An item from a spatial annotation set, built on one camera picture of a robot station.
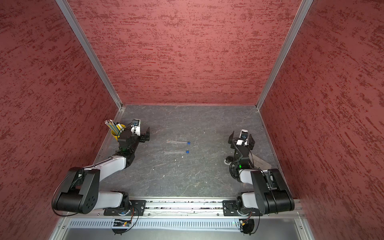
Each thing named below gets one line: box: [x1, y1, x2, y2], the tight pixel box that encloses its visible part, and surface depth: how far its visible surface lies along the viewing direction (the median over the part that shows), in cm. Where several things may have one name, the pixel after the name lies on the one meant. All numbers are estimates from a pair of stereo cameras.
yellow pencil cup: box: [111, 123, 127, 141], surface depth 94 cm
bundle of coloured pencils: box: [104, 119, 120, 136], surface depth 91 cm
